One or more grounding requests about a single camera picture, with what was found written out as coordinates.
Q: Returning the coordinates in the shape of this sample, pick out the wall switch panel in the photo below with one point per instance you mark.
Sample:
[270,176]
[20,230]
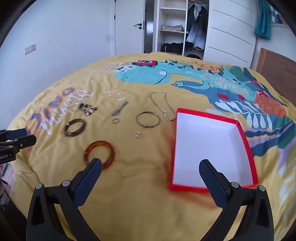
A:
[30,49]

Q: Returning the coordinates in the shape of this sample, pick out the amber resin bangle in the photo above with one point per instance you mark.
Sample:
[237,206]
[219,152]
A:
[99,142]

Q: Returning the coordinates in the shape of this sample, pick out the wooden headboard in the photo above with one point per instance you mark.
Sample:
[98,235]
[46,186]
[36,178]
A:
[277,67]

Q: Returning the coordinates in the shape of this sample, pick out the thin metal bangle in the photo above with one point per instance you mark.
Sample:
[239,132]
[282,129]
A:
[137,119]

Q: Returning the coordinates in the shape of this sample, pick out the folded black clothes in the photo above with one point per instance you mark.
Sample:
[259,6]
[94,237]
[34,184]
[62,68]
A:
[172,47]

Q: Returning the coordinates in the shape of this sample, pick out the white wardrobe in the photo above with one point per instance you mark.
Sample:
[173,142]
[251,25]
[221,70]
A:
[229,27]

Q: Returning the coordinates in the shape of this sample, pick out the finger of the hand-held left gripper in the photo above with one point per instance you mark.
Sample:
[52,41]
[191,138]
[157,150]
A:
[23,141]
[16,133]

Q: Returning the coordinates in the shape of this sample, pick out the silver hoop earring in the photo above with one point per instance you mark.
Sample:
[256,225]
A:
[118,98]
[107,92]

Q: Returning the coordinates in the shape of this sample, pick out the red cardboard box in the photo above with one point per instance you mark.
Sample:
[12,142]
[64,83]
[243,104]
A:
[208,150]

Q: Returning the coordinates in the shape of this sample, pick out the dark brown bangle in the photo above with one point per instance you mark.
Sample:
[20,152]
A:
[68,132]

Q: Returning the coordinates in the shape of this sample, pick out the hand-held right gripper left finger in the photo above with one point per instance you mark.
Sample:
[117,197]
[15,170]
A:
[90,178]

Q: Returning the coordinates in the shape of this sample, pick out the folded beige clothes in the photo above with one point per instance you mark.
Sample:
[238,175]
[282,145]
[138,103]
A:
[172,27]

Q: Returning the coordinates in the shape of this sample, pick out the white door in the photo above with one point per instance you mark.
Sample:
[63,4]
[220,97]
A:
[127,39]

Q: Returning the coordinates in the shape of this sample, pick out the silver hair clip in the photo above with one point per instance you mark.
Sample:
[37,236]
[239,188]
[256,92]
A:
[118,111]

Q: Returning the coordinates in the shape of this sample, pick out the yellow dinosaur printed blanket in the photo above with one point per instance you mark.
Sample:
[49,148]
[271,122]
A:
[143,185]

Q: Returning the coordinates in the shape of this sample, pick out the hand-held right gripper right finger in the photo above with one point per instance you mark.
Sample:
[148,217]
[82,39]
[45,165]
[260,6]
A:
[212,185]

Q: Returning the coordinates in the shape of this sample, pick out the hanging dark coats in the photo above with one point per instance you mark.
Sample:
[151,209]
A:
[196,27]

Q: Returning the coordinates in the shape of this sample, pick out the teal hanging cloth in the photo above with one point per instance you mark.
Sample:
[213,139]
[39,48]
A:
[262,20]

